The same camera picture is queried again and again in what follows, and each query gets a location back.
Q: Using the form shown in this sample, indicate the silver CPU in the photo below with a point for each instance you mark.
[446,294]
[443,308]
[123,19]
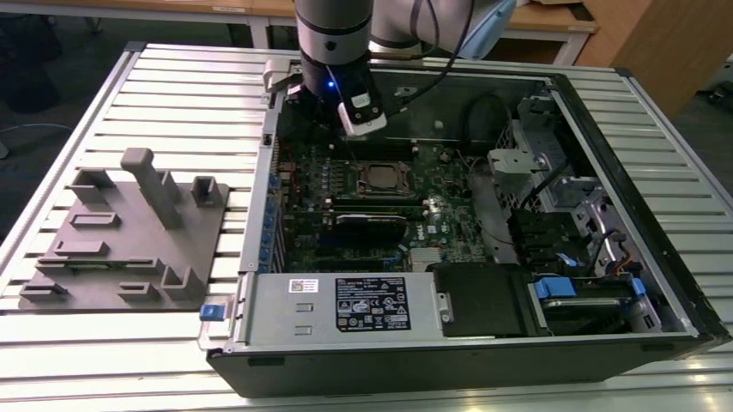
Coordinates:
[383,173]

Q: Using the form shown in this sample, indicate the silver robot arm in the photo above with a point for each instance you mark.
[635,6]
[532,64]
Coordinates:
[332,30]

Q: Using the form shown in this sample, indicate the CPU socket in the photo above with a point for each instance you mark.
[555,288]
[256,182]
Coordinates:
[386,194]

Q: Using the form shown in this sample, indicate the black RAM slot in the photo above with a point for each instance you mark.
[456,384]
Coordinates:
[378,201]
[378,210]

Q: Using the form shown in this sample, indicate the black plastic bay cover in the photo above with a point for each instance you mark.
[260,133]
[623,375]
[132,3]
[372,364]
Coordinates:
[480,300]

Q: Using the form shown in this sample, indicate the grey case latch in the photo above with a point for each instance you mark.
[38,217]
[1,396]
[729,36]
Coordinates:
[277,68]

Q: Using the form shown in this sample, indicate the wooden desk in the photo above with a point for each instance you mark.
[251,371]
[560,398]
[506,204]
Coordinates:
[280,9]

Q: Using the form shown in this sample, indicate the black graphics card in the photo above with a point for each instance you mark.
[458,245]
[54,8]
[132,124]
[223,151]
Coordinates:
[368,234]

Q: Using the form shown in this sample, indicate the green motherboard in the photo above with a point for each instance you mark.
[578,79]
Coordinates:
[452,223]

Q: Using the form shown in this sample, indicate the silver chipset heatsink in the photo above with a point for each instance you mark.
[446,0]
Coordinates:
[424,255]

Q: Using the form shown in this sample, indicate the black chair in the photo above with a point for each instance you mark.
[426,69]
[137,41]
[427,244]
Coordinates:
[28,64]

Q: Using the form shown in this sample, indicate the grey parts rack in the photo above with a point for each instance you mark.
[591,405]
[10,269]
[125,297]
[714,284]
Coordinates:
[131,257]

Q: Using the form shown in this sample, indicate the silver power supply unit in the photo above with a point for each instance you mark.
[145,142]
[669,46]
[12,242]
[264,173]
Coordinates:
[275,317]

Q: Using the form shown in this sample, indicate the metal drive cage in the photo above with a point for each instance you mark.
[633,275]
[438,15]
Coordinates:
[595,206]

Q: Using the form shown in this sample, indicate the blue plastic latch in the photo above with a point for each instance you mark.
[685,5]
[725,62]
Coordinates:
[211,312]

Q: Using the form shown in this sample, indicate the wooden cabinet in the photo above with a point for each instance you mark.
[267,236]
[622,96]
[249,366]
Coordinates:
[675,43]

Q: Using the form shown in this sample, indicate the black PC case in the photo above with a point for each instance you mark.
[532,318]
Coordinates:
[400,373]

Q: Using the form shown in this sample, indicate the hard disk in blue carrier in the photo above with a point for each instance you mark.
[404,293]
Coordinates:
[578,315]

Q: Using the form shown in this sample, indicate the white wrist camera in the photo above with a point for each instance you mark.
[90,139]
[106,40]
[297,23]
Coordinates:
[363,118]

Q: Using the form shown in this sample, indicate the grey metal bracket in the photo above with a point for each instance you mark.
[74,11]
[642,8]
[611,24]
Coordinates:
[508,169]

